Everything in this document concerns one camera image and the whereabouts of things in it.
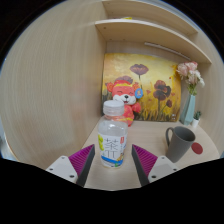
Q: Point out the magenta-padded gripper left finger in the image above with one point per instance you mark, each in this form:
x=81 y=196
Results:
x=63 y=166

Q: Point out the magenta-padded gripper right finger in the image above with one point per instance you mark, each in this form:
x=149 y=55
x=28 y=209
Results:
x=160 y=166

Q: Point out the clear plastic drink bottle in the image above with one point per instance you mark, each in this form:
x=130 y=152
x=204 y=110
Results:
x=112 y=140

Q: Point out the grey ceramic mug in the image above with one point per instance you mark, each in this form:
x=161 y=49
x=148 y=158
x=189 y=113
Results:
x=178 y=146

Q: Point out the flat round red coaster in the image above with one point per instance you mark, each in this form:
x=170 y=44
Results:
x=197 y=148

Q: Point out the small potted succulent plant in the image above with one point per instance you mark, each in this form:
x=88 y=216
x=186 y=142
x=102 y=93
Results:
x=196 y=120

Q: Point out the teal faceted vase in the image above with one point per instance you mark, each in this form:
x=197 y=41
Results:
x=188 y=110

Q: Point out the red plush bear toy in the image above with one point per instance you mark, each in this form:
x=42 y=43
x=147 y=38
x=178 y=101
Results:
x=125 y=96

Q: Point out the yellow poppy flower painting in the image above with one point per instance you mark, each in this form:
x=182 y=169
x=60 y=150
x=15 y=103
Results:
x=156 y=70

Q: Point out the pink and white flower bouquet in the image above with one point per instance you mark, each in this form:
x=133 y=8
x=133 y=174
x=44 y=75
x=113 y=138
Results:
x=190 y=73

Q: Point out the white light strip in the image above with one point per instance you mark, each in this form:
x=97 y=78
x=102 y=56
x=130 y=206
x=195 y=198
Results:
x=166 y=50

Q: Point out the wide light wooden shelf board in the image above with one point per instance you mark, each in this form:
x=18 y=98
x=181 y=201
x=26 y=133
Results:
x=146 y=33

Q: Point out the narrow light wooden shelf board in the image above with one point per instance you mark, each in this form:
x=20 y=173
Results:
x=146 y=11

